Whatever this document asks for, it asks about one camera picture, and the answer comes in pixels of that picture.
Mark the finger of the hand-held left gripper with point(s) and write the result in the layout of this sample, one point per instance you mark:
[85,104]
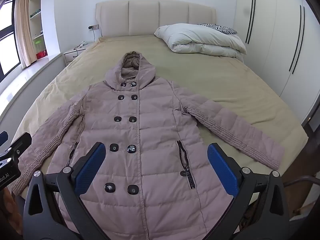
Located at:
[21,145]
[3,137]

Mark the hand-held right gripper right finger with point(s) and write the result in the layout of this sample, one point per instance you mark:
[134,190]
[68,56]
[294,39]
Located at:
[222,170]

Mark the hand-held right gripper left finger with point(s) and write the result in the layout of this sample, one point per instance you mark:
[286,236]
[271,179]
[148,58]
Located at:
[88,170]

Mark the mauve hooded puffer coat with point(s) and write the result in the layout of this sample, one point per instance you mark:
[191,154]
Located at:
[155,142]

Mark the white window bench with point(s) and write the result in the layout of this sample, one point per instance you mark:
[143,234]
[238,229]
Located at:
[30,76]

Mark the brown wooden chair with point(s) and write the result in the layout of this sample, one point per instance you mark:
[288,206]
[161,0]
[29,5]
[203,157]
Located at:
[300,180]

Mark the bed with tan sheet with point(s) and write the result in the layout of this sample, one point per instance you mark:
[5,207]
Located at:
[220,85]

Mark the red box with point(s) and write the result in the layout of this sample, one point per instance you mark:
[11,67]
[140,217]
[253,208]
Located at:
[41,55]

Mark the black framed window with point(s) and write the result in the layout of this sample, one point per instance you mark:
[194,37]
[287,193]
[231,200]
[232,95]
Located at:
[7,42]

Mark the green container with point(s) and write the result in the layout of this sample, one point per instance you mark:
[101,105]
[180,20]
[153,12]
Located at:
[38,45]

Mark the white nightstand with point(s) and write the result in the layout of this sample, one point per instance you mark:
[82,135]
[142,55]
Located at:
[71,55]

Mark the beige curtain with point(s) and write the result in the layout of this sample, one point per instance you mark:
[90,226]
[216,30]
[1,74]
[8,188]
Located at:
[25,30]

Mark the white wardrobe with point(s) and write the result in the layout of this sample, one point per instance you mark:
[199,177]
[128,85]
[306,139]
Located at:
[275,55]

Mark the folded white duvet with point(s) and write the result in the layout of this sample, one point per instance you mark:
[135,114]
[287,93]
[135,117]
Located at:
[200,40]

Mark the zebra print pillow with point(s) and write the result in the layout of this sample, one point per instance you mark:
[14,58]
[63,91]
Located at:
[225,29]

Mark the beige upholstered headboard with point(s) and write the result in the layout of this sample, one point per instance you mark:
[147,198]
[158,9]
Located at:
[143,17]

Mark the wall socket panel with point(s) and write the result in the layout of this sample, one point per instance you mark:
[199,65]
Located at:
[93,26]

